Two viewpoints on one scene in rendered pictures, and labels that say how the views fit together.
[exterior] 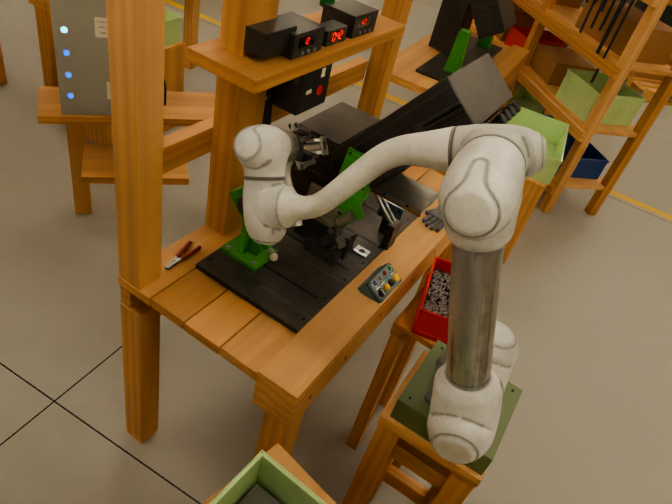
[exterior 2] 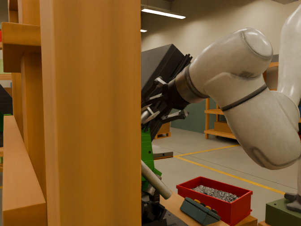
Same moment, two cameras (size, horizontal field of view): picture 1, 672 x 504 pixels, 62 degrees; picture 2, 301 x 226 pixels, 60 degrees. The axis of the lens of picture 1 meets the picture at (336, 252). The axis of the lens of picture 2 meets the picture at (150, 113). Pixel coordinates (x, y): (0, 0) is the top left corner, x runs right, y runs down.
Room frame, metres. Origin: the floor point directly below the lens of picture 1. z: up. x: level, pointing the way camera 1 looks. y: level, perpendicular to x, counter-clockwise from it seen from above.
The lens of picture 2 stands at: (0.99, 0.77, 1.42)
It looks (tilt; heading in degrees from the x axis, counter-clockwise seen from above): 5 degrees down; 308
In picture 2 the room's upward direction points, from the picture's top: straight up
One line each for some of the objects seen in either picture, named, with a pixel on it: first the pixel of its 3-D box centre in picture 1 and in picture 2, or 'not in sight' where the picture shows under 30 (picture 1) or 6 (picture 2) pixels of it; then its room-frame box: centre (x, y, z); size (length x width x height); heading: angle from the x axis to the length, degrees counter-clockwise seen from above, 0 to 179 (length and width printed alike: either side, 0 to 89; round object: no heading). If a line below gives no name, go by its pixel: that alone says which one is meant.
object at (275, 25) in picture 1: (270, 37); not in sight; (1.58, 0.34, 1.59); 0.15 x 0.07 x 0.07; 157
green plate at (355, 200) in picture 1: (357, 179); (135, 151); (1.66, 0.00, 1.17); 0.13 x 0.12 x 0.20; 157
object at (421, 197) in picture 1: (383, 181); (128, 155); (1.79, -0.10, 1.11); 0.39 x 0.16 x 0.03; 67
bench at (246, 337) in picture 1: (315, 305); not in sight; (1.76, 0.02, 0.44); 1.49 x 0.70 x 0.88; 157
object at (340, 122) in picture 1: (331, 160); not in sight; (1.91, 0.11, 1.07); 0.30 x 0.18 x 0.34; 157
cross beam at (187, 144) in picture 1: (273, 106); (12, 145); (1.90, 0.36, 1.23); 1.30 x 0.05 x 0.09; 157
